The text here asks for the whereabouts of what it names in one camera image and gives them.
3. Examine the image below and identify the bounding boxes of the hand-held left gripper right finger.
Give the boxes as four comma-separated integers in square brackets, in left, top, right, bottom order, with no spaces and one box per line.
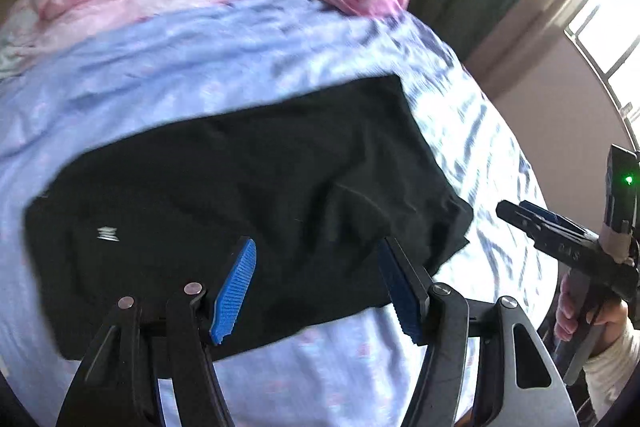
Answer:
[377,237,577,427]

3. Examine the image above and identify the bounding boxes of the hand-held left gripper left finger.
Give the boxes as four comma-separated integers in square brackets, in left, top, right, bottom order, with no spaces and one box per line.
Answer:
[56,237,258,427]

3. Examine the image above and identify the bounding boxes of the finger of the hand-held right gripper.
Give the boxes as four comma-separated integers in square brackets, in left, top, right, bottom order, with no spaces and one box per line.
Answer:
[496,200,586,253]

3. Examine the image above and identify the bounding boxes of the black t-shirt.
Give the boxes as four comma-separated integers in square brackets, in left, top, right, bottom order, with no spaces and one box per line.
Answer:
[24,75,475,362]

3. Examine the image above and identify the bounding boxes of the person's right hand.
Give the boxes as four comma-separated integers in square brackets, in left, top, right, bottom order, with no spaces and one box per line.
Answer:
[554,274,628,342]

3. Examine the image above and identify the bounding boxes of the window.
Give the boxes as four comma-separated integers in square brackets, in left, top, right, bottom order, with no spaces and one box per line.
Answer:
[564,0,640,80]

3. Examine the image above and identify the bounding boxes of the light blue bed sheet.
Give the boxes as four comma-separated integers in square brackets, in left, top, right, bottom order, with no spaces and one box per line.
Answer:
[0,0,560,427]

